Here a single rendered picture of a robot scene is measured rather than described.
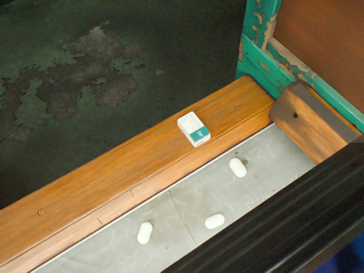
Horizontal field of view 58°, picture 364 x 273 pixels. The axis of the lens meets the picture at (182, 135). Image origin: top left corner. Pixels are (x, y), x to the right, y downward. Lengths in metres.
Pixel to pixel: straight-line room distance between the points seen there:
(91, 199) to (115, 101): 1.12
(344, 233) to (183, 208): 0.41
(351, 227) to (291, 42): 0.43
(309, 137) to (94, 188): 0.37
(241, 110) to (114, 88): 1.15
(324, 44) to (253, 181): 0.25
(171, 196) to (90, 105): 1.16
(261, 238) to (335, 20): 0.38
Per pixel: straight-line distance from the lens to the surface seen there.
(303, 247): 0.19
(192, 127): 0.60
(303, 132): 0.57
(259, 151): 0.63
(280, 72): 0.63
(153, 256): 0.57
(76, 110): 1.70
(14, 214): 0.63
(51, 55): 2.00
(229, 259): 0.20
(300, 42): 0.58
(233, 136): 0.63
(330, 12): 0.52
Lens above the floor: 1.29
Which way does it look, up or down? 59 degrees down
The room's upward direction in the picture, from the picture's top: 5 degrees counter-clockwise
